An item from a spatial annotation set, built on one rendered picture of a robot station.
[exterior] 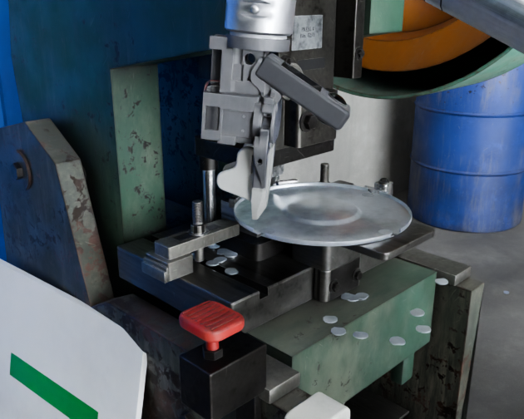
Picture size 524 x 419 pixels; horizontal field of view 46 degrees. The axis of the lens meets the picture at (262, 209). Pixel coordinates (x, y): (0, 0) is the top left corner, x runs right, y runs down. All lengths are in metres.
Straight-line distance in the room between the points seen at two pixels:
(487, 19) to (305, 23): 0.37
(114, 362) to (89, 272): 0.17
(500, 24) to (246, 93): 0.27
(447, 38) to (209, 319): 0.73
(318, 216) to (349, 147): 2.28
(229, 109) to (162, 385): 0.54
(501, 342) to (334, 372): 1.36
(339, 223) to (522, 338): 1.45
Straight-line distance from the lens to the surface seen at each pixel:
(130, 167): 1.12
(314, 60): 1.02
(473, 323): 1.24
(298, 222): 0.98
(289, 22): 0.69
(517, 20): 0.69
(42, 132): 1.21
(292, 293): 0.99
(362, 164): 3.38
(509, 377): 2.13
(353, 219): 1.00
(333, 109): 0.69
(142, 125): 1.12
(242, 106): 0.69
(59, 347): 1.27
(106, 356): 1.15
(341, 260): 1.02
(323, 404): 0.84
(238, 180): 0.72
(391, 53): 1.31
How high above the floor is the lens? 1.13
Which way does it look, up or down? 20 degrees down
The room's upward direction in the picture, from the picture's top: straight up
